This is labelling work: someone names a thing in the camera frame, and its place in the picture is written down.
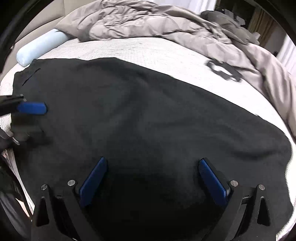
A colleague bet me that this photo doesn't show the black plastic clip bracket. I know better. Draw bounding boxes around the black plastic clip bracket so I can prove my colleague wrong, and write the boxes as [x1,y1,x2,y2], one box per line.
[206,59,242,82]

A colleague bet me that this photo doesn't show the grey quilted comforter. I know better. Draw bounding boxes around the grey quilted comforter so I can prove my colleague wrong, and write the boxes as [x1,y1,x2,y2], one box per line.
[56,1,295,133]

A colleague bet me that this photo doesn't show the dark grey jacket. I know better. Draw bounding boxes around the dark grey jacket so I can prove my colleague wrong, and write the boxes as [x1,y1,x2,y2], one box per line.
[200,11,259,45]

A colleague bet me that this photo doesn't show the beige upholstered headboard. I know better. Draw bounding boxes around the beige upholstered headboard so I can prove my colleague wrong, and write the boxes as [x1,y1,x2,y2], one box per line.
[1,0,91,78]

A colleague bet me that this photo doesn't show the black pants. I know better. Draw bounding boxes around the black pants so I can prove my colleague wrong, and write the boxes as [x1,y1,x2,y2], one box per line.
[11,58,293,240]

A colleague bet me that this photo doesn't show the light blue bolster pillow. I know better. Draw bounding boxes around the light blue bolster pillow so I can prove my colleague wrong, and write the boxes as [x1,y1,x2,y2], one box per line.
[16,29,71,67]

